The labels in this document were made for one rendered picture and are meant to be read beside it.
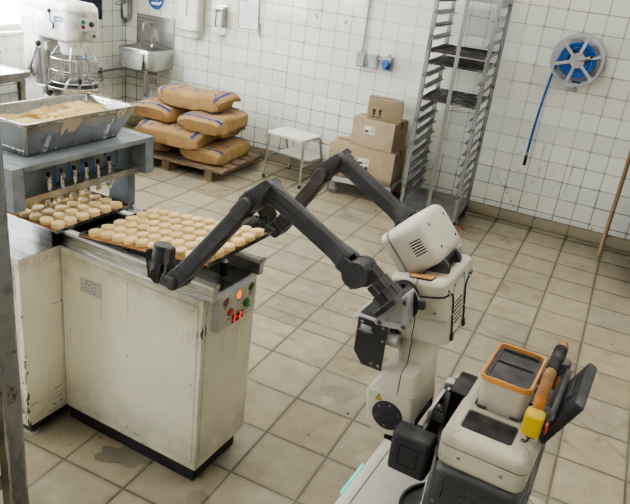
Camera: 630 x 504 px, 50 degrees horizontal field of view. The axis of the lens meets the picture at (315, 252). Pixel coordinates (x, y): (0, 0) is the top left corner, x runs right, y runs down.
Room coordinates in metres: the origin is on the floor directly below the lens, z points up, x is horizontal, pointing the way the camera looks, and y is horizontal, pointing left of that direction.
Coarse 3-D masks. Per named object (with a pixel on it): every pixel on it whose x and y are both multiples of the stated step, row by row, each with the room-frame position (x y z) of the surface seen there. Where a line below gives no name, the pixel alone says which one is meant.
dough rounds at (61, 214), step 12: (36, 204) 2.53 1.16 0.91; (60, 204) 2.56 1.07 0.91; (72, 204) 2.54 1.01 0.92; (84, 204) 2.56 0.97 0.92; (96, 204) 2.57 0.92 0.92; (108, 204) 2.63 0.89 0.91; (120, 204) 2.61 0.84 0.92; (24, 216) 2.39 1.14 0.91; (36, 216) 2.37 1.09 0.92; (48, 216) 2.39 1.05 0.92; (60, 216) 2.41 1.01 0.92; (72, 216) 2.42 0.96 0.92; (84, 216) 2.44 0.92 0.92; (48, 228) 2.32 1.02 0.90; (60, 228) 2.33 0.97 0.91
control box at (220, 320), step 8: (240, 280) 2.22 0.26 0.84; (248, 280) 2.22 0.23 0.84; (256, 280) 2.26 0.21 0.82; (232, 288) 2.14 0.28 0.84; (240, 288) 2.17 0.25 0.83; (248, 288) 2.21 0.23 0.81; (224, 296) 2.08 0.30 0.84; (232, 296) 2.12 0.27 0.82; (248, 296) 2.22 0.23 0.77; (216, 304) 2.06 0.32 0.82; (232, 304) 2.13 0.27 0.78; (240, 304) 2.17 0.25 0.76; (216, 312) 2.05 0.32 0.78; (224, 312) 2.08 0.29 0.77; (240, 312) 2.17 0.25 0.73; (216, 320) 2.05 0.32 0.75; (224, 320) 2.09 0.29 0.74; (232, 320) 2.13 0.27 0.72; (216, 328) 2.05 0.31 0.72; (224, 328) 2.09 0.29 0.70
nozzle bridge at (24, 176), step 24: (96, 144) 2.57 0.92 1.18; (120, 144) 2.61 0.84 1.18; (144, 144) 2.76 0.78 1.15; (24, 168) 2.20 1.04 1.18; (48, 168) 2.39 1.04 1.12; (120, 168) 2.70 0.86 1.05; (144, 168) 2.75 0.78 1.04; (24, 192) 2.19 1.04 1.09; (48, 192) 2.33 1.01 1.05; (120, 192) 2.83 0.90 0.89
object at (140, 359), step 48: (96, 288) 2.24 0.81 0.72; (144, 288) 2.13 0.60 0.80; (96, 336) 2.24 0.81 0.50; (144, 336) 2.13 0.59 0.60; (192, 336) 2.04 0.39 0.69; (240, 336) 2.25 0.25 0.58; (96, 384) 2.24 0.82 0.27; (144, 384) 2.13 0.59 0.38; (192, 384) 2.03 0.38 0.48; (240, 384) 2.27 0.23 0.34; (144, 432) 2.13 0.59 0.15; (192, 432) 2.03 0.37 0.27; (192, 480) 2.06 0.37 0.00
